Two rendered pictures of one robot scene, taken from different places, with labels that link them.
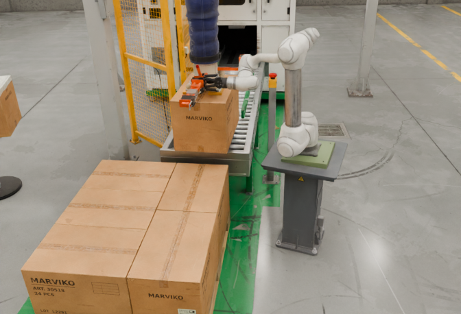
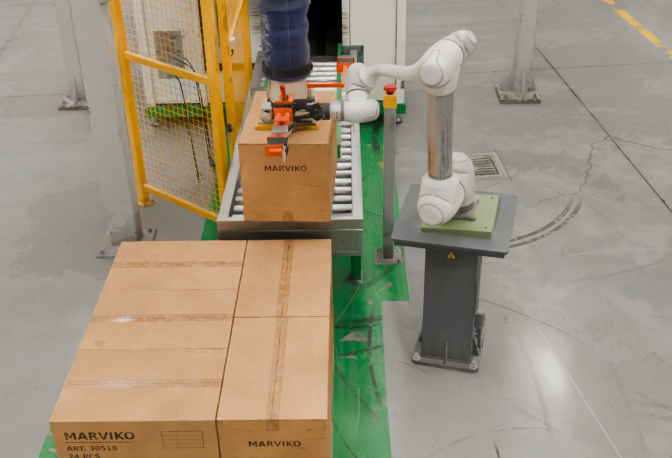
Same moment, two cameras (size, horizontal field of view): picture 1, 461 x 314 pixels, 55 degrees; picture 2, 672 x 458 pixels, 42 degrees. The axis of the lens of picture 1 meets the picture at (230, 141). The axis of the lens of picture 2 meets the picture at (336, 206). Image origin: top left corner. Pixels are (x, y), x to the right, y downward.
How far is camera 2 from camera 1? 0.91 m
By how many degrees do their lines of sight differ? 6
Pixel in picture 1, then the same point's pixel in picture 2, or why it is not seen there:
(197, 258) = (315, 385)
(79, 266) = (140, 409)
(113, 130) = (117, 188)
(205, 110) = (296, 155)
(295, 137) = (445, 194)
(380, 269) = (574, 385)
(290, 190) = (434, 273)
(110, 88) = (111, 118)
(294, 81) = (443, 113)
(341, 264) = (516, 382)
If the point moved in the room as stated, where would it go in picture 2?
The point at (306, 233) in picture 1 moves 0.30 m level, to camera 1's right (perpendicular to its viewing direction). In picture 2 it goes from (461, 339) to (523, 333)
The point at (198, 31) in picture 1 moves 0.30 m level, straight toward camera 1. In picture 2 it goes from (279, 31) to (289, 54)
